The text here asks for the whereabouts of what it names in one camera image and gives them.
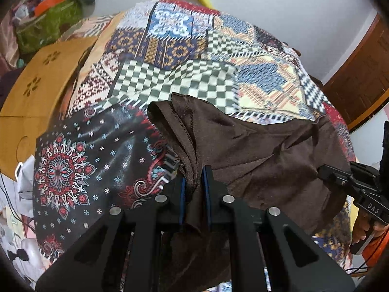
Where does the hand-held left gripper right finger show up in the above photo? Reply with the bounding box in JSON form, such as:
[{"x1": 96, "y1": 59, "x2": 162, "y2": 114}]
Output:
[{"x1": 202, "y1": 165, "x2": 356, "y2": 292}]

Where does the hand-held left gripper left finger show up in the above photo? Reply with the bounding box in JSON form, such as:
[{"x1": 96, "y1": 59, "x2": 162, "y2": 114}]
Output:
[{"x1": 36, "y1": 176, "x2": 186, "y2": 292}]

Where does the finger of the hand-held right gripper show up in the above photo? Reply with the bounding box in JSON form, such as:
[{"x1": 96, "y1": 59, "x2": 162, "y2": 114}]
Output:
[{"x1": 318, "y1": 164, "x2": 354, "y2": 193}]

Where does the brown garment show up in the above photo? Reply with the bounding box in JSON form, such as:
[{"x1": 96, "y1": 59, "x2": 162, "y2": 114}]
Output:
[{"x1": 147, "y1": 92, "x2": 353, "y2": 292}]

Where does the person's right hand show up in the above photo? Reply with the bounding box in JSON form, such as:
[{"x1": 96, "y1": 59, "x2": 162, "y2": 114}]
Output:
[{"x1": 352, "y1": 202, "x2": 389, "y2": 244}]

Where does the patchwork patterned blanket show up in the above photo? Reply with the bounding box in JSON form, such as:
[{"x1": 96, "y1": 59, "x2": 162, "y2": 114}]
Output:
[{"x1": 32, "y1": 0, "x2": 356, "y2": 280}]

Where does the brown wooden door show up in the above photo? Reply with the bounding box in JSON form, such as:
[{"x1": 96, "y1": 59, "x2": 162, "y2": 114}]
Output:
[{"x1": 322, "y1": 14, "x2": 389, "y2": 131}]

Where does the small black device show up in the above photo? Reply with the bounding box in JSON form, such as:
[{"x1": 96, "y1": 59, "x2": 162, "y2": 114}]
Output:
[{"x1": 6, "y1": 249, "x2": 30, "y2": 261}]

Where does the wooden lap table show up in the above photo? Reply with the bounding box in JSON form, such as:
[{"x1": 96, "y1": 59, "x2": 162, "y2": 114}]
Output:
[{"x1": 0, "y1": 36, "x2": 99, "y2": 181}]

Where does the green patterned bag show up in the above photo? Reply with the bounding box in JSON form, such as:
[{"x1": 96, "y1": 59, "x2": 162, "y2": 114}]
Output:
[{"x1": 15, "y1": 1, "x2": 84, "y2": 54}]

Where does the pink curtain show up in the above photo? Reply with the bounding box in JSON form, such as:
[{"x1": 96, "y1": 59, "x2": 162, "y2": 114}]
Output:
[{"x1": 0, "y1": 12, "x2": 22, "y2": 73}]

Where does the orange box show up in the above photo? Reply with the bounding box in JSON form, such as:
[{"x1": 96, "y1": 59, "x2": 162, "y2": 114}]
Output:
[{"x1": 34, "y1": 0, "x2": 67, "y2": 16}]

